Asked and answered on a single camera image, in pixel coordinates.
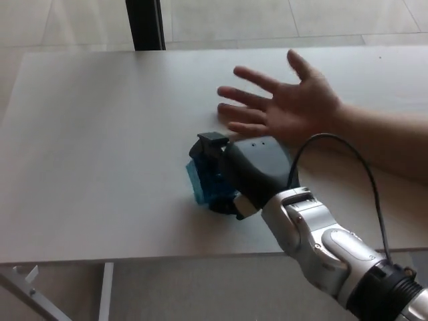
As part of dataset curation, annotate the robot right black hand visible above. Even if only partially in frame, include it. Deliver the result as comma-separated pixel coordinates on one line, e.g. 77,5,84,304
188,132,301,221

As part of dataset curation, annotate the white metal bracket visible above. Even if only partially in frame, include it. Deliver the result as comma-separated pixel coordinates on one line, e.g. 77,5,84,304
12,264,39,286

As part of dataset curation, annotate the black vertical pillar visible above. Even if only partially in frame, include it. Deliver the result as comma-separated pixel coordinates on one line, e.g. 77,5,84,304
125,0,167,52

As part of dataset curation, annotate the person's right forearm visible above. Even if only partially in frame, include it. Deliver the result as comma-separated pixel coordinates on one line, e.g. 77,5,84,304
336,100,428,187

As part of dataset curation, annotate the blue textured cube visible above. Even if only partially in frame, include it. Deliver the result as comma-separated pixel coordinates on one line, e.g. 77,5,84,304
185,159,239,207

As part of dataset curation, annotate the white table leg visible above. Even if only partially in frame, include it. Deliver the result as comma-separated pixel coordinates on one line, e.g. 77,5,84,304
98,262,115,321

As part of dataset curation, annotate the grey diagonal frame bar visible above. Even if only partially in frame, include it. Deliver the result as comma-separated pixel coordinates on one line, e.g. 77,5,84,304
0,270,72,321

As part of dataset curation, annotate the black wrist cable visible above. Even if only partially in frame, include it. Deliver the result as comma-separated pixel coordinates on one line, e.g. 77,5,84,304
286,133,394,265

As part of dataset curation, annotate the person's right hand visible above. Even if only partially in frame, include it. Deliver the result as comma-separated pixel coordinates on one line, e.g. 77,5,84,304
217,48,346,148

